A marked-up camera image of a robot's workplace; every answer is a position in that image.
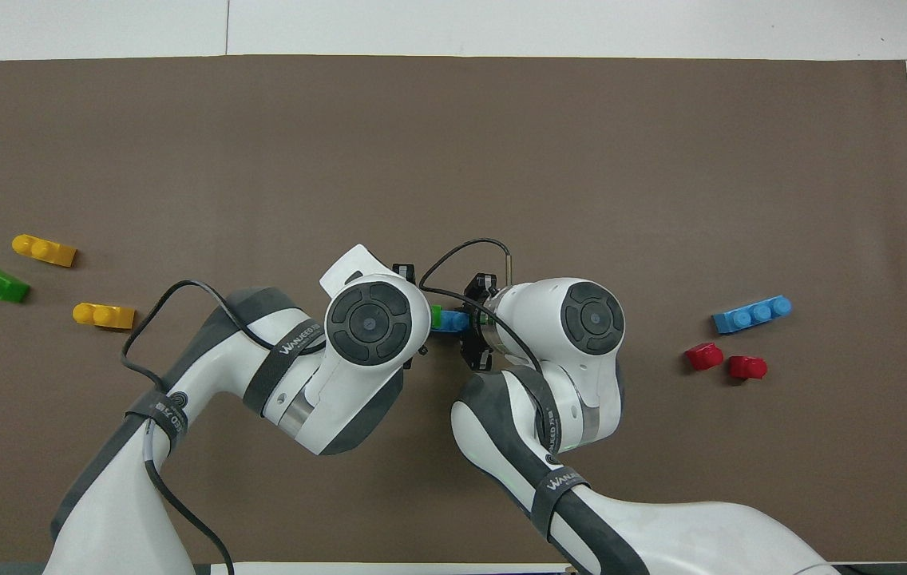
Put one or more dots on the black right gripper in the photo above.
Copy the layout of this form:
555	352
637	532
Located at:
480	284

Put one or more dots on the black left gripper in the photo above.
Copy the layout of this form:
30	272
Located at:
405	272

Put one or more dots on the blue three-stud toy brick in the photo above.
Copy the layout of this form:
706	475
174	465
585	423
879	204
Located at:
453	322
752	315

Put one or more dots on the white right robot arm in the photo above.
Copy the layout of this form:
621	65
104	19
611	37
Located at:
565	351

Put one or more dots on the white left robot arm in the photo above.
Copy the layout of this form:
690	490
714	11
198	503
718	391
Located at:
342	359

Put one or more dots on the brown table mat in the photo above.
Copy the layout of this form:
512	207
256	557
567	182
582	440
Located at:
453	144

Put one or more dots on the small red toy brick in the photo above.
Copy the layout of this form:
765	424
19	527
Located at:
704	356
747	367

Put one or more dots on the yellow two-stud toy brick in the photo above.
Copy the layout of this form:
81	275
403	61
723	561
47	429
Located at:
105	317
46	251

